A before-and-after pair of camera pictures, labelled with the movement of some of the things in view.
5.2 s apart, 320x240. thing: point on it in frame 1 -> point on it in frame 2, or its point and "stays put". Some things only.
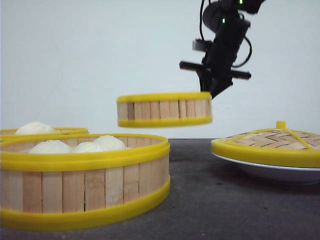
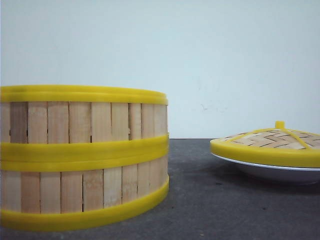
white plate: x=300 y=175 stays put
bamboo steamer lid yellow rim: x=279 y=145 stays put
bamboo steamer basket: x=165 y=109 -> x=49 y=123
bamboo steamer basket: x=57 y=191 stays put
